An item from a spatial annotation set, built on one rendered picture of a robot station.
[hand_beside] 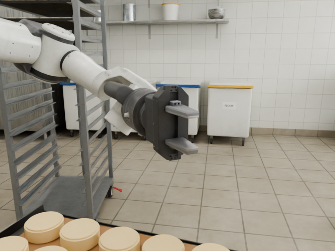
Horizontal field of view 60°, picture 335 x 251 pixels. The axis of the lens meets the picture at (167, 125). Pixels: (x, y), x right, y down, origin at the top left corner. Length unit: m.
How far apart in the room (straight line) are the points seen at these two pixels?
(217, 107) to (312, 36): 1.62
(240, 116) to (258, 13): 1.44
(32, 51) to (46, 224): 0.43
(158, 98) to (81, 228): 0.21
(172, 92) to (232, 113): 3.19
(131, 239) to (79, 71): 0.45
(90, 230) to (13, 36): 0.46
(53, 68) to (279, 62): 3.78
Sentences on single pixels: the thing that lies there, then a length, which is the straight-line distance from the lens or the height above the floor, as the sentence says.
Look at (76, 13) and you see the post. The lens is 1.69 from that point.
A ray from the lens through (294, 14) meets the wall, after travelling 4.36.
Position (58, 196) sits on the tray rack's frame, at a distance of 2.27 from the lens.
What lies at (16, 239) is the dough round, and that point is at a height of 0.92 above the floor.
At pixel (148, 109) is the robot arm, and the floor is 1.05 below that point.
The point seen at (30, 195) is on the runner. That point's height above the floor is 0.23.
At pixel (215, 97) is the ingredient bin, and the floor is 0.61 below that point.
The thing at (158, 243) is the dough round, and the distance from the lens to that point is 0.37.
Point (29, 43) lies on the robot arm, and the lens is 0.73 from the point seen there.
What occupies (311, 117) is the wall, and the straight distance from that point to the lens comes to 4.52.
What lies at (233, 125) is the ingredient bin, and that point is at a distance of 3.68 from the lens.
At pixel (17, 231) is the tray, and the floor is 0.90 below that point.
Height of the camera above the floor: 1.14
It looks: 14 degrees down
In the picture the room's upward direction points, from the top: straight up
